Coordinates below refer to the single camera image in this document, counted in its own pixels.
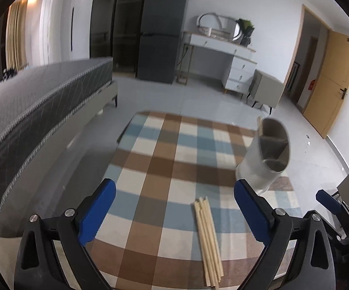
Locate wooden chopstick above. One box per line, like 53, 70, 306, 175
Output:
203, 197, 224, 283
199, 198, 221, 289
197, 200, 216, 287
194, 200, 211, 287

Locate grey cylindrical utensil holder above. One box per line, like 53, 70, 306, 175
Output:
235, 117, 290, 195

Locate checkered blue brown tablecloth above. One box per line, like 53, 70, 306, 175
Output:
53, 111, 304, 290

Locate grey mattress bed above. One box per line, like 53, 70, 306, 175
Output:
0, 57, 118, 237

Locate grey bedside cabinet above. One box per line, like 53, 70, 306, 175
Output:
247, 69, 285, 115

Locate yellow wooden door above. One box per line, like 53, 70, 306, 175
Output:
303, 31, 349, 138

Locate white vanity desk with drawers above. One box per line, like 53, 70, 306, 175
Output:
176, 32, 257, 95

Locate green potted plant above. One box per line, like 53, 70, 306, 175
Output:
238, 18, 255, 47

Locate oval vanity mirror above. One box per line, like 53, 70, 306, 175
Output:
196, 13, 242, 42

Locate beige curtain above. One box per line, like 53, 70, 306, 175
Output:
5, 0, 27, 71

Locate white wardrobe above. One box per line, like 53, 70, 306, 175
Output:
39, 0, 93, 65

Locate black glass door cabinet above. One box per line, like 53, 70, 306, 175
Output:
89, 0, 144, 73

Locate dark grey refrigerator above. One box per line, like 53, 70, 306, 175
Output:
136, 0, 188, 84

